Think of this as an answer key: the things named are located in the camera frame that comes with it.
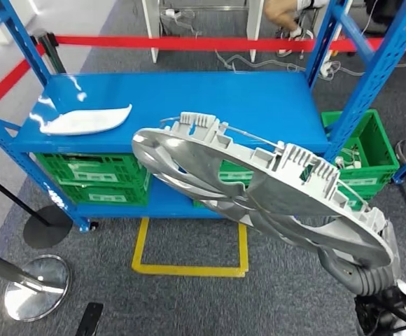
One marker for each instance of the dark stanchion post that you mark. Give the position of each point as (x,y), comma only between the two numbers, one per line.
(54,58)

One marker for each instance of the grey plastic wheel hubcap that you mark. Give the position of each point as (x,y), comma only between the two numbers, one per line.
(276,185)

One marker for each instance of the yellow floor tape square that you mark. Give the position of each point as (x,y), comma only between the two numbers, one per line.
(189,270)

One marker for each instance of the tall green plastic crate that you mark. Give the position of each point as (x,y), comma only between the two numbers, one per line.
(378,153)

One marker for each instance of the small white plastic part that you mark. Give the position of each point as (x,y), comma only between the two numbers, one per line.
(339,162)

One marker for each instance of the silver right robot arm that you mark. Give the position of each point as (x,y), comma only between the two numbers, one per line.
(378,283)

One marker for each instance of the black stanchion post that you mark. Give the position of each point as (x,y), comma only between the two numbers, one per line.
(49,229)

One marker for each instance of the white curved plastic part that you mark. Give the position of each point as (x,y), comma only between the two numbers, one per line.
(84,121)

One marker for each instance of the white desk legs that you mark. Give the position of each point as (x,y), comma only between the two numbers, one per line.
(150,28)

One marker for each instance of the chrome stanchion post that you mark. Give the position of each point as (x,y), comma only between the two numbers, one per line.
(38,287)

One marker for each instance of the person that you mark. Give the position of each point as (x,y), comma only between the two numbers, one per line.
(280,11)

